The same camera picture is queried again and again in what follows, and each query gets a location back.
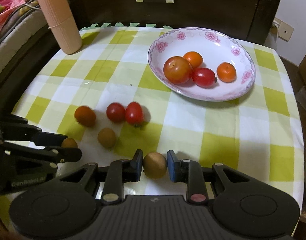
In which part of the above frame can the red cherry tomato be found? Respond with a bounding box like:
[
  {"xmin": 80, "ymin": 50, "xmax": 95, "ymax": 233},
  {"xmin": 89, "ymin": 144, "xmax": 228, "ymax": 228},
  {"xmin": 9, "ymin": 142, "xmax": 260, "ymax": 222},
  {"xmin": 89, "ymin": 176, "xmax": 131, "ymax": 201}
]
[
  {"xmin": 106, "ymin": 102, "xmax": 125, "ymax": 123},
  {"xmin": 125, "ymin": 102, "xmax": 144, "ymax": 125},
  {"xmin": 192, "ymin": 67, "xmax": 217, "ymax": 88}
]

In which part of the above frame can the wall power socket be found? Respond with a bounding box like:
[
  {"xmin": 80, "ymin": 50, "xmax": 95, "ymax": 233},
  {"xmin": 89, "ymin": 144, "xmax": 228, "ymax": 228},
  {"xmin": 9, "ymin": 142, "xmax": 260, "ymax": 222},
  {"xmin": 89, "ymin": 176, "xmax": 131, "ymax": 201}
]
[{"xmin": 273, "ymin": 18, "xmax": 294, "ymax": 42}]

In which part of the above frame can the white floral porcelain bowl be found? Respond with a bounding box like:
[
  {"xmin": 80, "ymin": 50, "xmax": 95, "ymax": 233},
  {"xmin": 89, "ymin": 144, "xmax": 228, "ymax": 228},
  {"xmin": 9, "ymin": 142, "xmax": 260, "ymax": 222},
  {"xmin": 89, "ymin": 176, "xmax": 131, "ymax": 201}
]
[{"xmin": 148, "ymin": 27, "xmax": 256, "ymax": 102}]

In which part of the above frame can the grey mattress edge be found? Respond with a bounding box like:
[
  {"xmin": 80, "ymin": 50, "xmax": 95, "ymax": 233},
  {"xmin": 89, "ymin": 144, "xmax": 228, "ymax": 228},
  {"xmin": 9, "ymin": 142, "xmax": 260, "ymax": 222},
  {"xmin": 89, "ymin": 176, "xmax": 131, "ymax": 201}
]
[{"xmin": 0, "ymin": 10, "xmax": 46, "ymax": 74}]

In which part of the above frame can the large red tomato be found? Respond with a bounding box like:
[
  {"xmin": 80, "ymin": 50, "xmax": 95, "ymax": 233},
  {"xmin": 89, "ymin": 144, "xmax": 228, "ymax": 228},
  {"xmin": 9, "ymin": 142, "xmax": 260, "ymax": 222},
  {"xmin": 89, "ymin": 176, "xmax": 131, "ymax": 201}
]
[{"xmin": 163, "ymin": 56, "xmax": 192, "ymax": 84}]

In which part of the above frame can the brown longan fruit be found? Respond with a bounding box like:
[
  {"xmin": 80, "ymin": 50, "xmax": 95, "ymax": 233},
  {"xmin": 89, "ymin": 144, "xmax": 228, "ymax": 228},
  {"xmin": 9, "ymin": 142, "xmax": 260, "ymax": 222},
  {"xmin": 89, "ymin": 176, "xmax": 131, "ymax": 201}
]
[
  {"xmin": 97, "ymin": 127, "xmax": 117, "ymax": 148},
  {"xmin": 143, "ymin": 152, "xmax": 167, "ymax": 179},
  {"xmin": 61, "ymin": 138, "xmax": 78, "ymax": 148}
]

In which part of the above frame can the pink ribbed cylinder case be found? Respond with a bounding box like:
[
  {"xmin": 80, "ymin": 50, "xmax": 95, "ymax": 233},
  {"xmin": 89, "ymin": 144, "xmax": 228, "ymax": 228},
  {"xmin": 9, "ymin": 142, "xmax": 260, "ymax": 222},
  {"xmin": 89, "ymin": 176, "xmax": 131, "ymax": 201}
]
[{"xmin": 38, "ymin": 0, "xmax": 82, "ymax": 55}]

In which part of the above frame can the green foam mat edge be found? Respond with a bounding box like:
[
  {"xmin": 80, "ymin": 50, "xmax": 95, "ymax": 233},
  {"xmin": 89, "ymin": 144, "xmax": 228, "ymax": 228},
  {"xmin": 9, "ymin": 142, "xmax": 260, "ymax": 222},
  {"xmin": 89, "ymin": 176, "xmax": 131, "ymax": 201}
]
[{"xmin": 81, "ymin": 22, "xmax": 172, "ymax": 30}]

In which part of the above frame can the green checkered tablecloth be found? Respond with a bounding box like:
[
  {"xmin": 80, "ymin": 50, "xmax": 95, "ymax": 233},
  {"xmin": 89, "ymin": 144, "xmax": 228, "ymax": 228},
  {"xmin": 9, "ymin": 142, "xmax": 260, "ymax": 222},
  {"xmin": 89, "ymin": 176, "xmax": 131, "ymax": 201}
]
[{"xmin": 13, "ymin": 27, "xmax": 304, "ymax": 203}]

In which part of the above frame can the dark wooden cabinet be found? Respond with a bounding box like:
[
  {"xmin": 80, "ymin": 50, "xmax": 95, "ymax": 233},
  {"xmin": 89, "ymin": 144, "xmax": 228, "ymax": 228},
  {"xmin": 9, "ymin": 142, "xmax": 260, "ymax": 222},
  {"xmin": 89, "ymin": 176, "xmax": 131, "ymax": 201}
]
[{"xmin": 71, "ymin": 0, "xmax": 280, "ymax": 44}]

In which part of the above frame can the small orange tangerine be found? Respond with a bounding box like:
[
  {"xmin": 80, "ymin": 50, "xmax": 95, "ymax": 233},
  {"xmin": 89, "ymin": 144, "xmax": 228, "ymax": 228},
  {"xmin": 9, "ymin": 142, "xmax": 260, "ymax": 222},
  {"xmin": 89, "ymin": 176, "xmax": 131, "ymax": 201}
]
[
  {"xmin": 183, "ymin": 51, "xmax": 203, "ymax": 69},
  {"xmin": 74, "ymin": 106, "xmax": 96, "ymax": 127},
  {"xmin": 216, "ymin": 62, "xmax": 237, "ymax": 83}
]

